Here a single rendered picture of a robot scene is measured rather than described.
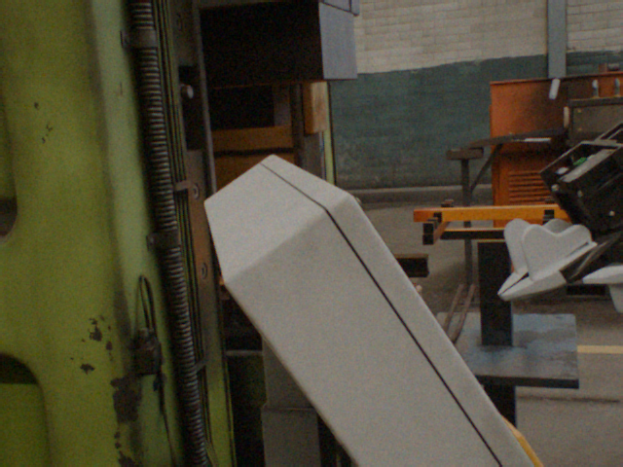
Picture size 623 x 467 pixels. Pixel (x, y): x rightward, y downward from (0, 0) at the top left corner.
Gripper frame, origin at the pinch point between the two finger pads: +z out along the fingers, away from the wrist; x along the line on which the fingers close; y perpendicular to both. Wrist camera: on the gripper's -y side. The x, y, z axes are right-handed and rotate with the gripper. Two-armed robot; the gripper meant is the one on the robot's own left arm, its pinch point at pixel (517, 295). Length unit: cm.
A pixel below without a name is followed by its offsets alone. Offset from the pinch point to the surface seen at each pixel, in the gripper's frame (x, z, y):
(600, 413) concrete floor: -198, -47, -149
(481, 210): -81, -22, -19
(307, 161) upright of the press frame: -75, 2, 10
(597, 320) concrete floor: -304, -97, -178
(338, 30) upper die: -44, -9, 27
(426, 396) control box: 27.0, 13.2, 10.9
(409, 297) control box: 27.0, 11.0, 16.0
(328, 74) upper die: -37.4, -3.2, 23.2
